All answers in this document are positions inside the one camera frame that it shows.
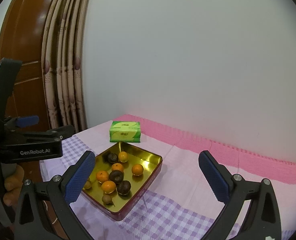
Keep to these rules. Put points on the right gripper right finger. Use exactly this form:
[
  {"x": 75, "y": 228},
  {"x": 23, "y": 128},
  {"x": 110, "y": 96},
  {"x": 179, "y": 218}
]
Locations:
[{"x": 262, "y": 220}]

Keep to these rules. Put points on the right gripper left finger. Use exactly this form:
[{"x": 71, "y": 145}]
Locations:
[{"x": 32, "y": 221}]

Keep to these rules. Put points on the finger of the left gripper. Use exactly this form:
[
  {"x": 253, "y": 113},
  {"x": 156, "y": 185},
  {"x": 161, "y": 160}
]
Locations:
[
  {"x": 60, "y": 133},
  {"x": 21, "y": 122}
]

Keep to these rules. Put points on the green brown longan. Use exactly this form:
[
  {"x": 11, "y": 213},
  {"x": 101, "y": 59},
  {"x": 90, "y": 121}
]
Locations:
[
  {"x": 107, "y": 200},
  {"x": 88, "y": 185}
]

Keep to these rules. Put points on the dark brown passion fruit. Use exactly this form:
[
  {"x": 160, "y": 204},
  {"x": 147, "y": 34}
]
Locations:
[
  {"x": 116, "y": 176},
  {"x": 112, "y": 158},
  {"x": 124, "y": 188}
]

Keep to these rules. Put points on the yellow orange mandarin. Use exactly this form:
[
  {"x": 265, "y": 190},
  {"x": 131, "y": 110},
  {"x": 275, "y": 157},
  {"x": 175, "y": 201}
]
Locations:
[{"x": 123, "y": 157}]

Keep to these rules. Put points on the person's left hand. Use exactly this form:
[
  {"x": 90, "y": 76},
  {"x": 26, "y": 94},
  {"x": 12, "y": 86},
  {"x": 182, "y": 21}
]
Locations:
[{"x": 13, "y": 185}]

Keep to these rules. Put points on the green tissue pack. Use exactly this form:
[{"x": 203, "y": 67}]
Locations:
[{"x": 125, "y": 131}]

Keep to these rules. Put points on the red gold toffee tin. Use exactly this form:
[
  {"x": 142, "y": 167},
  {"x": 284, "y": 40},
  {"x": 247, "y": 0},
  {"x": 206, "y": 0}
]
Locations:
[{"x": 152, "y": 164}]

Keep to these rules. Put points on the pink purple checked tablecloth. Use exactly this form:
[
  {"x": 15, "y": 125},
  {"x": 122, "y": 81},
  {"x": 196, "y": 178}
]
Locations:
[{"x": 180, "y": 204}]

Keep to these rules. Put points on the brown wooden door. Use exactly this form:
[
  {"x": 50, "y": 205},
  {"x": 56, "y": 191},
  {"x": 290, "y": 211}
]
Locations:
[{"x": 21, "y": 39}]

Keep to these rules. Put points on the beige patterned curtain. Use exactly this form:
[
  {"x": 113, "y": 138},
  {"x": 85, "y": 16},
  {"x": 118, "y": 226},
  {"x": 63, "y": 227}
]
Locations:
[{"x": 61, "y": 61}]

